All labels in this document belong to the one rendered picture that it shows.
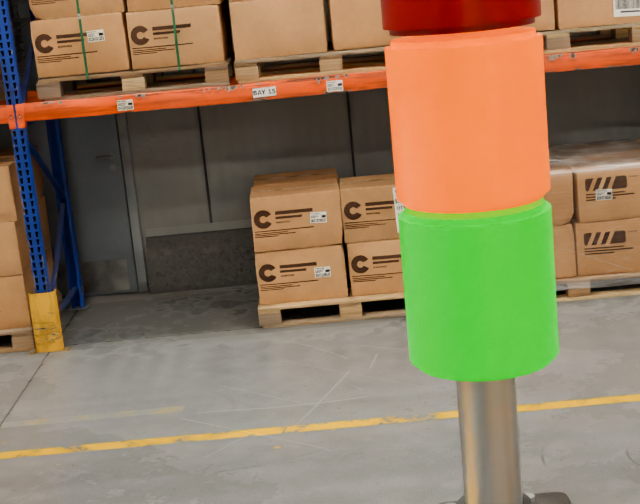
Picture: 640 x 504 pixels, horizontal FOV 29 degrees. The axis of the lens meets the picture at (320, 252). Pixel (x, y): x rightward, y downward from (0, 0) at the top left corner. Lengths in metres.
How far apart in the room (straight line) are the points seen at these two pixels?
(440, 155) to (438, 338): 0.06
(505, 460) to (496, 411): 0.02
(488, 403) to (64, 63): 7.73
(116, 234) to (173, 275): 0.52
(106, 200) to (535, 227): 9.06
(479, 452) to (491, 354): 0.04
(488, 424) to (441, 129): 0.10
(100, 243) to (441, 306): 9.13
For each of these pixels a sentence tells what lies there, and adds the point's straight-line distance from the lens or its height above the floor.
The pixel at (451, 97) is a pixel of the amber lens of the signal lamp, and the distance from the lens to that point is 0.38.
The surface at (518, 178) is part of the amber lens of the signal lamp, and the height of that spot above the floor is 2.23.
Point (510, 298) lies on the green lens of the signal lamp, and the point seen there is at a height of 2.19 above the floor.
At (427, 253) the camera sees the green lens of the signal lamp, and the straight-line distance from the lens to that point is 0.40.
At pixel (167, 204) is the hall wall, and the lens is 9.44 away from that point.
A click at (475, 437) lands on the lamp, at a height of 2.14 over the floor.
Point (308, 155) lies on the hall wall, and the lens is 9.32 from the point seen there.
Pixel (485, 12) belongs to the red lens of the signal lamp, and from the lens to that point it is 0.38.
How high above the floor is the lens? 2.30
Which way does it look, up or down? 13 degrees down
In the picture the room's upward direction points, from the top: 6 degrees counter-clockwise
